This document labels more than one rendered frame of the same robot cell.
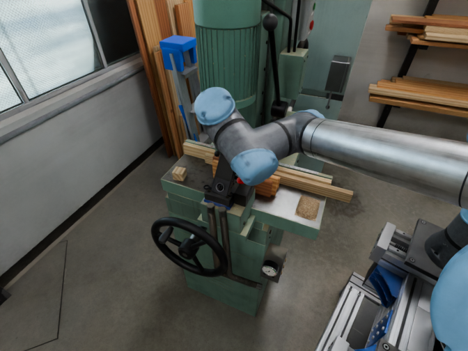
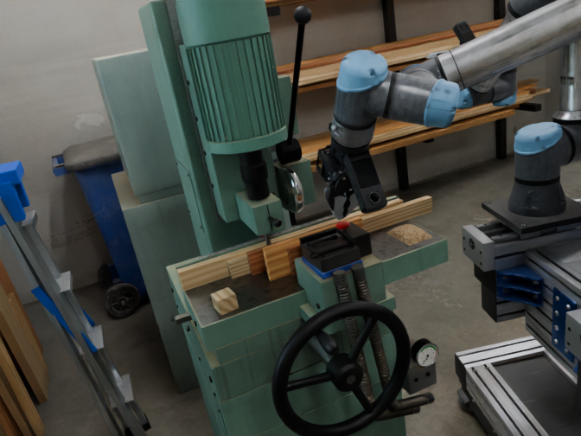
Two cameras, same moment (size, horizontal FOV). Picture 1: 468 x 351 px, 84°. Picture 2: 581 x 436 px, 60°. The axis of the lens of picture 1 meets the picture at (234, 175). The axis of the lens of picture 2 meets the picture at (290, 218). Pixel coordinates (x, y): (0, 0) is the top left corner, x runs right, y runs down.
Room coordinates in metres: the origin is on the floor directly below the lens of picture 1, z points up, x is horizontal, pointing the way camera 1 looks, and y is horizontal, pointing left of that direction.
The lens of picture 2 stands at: (-0.06, 0.71, 1.44)
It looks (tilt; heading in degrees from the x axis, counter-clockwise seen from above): 22 degrees down; 318
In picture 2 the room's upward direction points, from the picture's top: 10 degrees counter-clockwise
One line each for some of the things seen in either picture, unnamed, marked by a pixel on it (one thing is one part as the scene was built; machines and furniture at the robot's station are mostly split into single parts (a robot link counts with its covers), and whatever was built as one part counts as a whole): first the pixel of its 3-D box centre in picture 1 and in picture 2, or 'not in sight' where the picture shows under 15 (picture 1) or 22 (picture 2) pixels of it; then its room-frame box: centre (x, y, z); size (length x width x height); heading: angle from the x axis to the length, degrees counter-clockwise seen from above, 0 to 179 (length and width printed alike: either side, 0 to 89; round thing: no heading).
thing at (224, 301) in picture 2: (179, 173); (224, 301); (0.74, 0.21, 0.92); 0.04 x 0.04 x 0.04; 75
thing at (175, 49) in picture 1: (196, 127); (70, 326); (1.63, 0.28, 0.58); 0.27 x 0.25 x 1.16; 66
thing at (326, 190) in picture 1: (272, 175); (336, 234); (0.72, -0.14, 0.92); 0.56 x 0.02 x 0.04; 67
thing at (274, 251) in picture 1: (274, 262); (409, 362); (0.56, -0.17, 0.58); 0.12 x 0.08 x 0.08; 157
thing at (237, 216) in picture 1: (228, 204); (339, 278); (0.58, 0.02, 0.92); 0.15 x 0.13 x 0.09; 67
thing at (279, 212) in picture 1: (238, 196); (324, 281); (0.66, -0.02, 0.87); 0.61 x 0.30 x 0.06; 67
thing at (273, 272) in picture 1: (270, 268); (423, 355); (0.50, -0.14, 0.65); 0.06 x 0.04 x 0.08; 67
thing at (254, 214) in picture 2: not in sight; (260, 212); (0.81, 0.01, 1.03); 0.14 x 0.07 x 0.09; 157
